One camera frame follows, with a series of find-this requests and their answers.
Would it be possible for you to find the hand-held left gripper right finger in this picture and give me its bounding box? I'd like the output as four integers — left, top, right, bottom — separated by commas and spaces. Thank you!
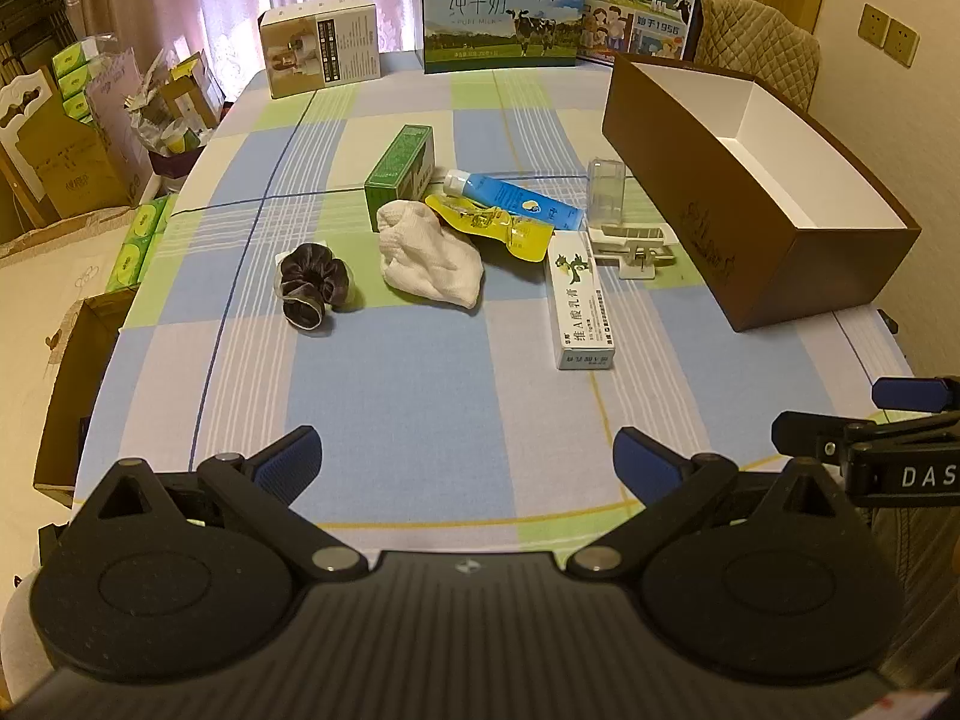
566, 426, 875, 582

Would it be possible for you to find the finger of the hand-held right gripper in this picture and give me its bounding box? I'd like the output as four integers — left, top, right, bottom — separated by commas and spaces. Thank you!
772, 411, 960, 509
871, 375, 960, 413

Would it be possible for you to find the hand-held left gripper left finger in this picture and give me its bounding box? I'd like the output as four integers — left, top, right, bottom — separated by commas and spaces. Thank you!
71, 424, 368, 584

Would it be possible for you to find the white ointment box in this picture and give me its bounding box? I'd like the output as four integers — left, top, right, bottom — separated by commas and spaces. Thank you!
546, 231, 618, 371

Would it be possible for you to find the dark satin scrunchie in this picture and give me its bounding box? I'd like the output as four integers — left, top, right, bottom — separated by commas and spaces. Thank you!
277, 242, 353, 331

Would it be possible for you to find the white plastic clip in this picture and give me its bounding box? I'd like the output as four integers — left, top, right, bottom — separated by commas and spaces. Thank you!
585, 223, 676, 280

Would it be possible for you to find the white cloth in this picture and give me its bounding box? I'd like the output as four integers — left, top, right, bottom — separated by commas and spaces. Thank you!
376, 200, 485, 310

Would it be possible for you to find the yellow spout pouch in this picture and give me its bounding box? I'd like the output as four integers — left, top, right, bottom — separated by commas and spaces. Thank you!
424, 193, 556, 263

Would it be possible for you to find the small blue packet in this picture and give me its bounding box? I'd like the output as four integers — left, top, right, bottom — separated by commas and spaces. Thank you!
587, 156, 628, 230

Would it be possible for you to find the blue tube white cap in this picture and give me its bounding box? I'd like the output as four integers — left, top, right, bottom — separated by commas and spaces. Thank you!
444, 169, 586, 232

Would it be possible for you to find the brown cardboard box white inside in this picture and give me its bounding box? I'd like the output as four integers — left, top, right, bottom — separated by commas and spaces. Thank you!
602, 54, 922, 333

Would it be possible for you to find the green carton box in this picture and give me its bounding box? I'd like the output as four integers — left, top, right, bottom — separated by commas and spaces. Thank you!
364, 124, 437, 233

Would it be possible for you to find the plaid tablecloth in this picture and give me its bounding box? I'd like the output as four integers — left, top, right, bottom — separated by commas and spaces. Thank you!
34, 64, 920, 563

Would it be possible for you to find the brown open cardboard box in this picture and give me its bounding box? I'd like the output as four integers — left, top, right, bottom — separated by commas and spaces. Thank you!
34, 289, 140, 507

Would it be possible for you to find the stack of green tissue packs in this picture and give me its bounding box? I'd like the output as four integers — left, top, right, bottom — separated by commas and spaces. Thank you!
52, 37, 102, 125
105, 193, 179, 293

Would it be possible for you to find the dark maroon container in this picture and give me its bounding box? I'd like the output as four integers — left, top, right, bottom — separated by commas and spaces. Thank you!
148, 144, 205, 182

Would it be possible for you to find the small open cardboard box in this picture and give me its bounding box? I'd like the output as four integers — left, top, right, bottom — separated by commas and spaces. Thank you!
135, 49, 226, 166

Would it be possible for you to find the tan cardboard box white cutout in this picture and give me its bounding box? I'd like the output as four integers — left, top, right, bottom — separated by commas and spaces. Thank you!
0, 67, 132, 222

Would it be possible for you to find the purple gift bag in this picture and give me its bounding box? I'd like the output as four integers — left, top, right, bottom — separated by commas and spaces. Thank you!
84, 47, 155, 203

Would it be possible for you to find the beige quilted chair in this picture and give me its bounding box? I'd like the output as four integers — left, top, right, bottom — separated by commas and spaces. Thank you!
694, 0, 822, 113

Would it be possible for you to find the beige product box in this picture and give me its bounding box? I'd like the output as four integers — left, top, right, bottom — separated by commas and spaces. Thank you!
259, 0, 382, 100

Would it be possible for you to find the milk carton with cow picture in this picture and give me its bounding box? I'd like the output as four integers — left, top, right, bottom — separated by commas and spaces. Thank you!
411, 0, 588, 74

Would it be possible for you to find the beige wall socket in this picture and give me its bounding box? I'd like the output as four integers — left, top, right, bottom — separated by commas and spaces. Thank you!
856, 4, 891, 50
885, 17, 920, 67

